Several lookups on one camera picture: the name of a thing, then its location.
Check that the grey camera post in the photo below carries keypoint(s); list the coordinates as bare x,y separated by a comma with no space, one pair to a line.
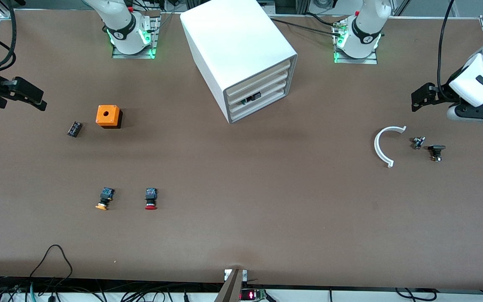
231,287

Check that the green push button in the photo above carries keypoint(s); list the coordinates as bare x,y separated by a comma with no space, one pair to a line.
252,98

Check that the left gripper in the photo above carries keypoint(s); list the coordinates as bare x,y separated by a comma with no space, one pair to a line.
442,93

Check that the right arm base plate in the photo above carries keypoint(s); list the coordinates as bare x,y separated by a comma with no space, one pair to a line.
134,55

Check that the small black terminal block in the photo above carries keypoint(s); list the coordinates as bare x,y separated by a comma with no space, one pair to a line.
74,129

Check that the red push button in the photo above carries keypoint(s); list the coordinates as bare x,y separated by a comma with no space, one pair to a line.
151,197

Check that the small grey metal part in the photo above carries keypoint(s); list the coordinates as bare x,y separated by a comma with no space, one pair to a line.
418,142

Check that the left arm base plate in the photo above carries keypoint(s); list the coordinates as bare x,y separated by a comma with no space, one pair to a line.
357,61

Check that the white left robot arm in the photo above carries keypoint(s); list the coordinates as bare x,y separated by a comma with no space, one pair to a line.
365,25

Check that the red lit electronic module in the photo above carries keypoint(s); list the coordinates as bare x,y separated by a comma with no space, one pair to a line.
252,295

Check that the white curved plastic arc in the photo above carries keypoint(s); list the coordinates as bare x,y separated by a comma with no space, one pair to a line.
377,147

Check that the orange box with hole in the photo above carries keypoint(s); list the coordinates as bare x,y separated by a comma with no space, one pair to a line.
107,115

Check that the yellow push button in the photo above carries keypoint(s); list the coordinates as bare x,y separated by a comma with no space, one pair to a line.
105,196

